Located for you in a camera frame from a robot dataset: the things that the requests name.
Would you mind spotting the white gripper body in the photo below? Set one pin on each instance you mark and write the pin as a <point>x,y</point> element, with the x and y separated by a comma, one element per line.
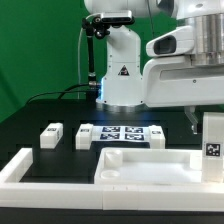
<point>174,81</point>

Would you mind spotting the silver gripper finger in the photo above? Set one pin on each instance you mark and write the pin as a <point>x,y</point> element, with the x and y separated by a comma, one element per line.
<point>190,113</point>

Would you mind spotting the white desk top tray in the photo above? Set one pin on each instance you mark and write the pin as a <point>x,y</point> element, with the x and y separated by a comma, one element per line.
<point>138,166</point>

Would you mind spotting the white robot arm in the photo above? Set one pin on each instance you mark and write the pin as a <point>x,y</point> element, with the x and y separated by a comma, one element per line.
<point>122,86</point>

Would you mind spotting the fiducial marker sheet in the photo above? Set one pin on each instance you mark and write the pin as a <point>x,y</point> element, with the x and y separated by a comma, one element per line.
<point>120,133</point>

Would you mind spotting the white U-shaped fence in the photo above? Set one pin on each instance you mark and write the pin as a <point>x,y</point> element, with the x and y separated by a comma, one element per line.
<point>16,193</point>

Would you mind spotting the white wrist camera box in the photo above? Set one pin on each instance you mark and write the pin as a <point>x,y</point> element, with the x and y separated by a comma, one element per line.
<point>177,42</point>

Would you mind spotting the silver camera on mount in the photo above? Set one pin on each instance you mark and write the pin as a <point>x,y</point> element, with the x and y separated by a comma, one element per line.
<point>117,17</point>

